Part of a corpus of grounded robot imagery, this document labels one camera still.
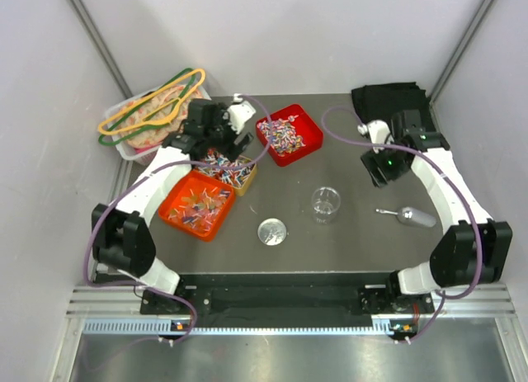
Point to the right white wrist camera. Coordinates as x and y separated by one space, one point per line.
378 132

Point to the clear glass jar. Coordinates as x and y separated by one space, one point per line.
326 203

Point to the gold tin candy box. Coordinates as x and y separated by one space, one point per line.
240 180

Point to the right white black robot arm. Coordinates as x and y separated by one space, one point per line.
474 246

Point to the silver metal scoop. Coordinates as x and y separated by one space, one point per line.
410 216

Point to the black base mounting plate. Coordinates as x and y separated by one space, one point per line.
351 292

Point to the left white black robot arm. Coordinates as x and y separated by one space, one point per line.
120 231

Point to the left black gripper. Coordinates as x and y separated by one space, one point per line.
229 148

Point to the orange candy tray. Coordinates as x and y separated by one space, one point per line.
197 205

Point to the red candy tray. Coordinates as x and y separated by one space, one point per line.
305 126

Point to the pile of wrapped candies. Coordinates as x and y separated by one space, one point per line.
283 134

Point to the black folded cloth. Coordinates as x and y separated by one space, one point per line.
382 101

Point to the green clothes hanger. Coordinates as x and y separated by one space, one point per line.
147 120

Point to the aluminium frame rail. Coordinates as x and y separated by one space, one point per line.
486 301

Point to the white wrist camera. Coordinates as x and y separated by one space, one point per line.
378 132
240 112

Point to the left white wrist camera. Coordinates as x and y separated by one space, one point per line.
240 112

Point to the white plastic basket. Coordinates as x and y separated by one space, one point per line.
123 147

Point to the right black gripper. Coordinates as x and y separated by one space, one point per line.
373 161

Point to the silver round jar lid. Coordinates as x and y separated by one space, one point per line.
271 232

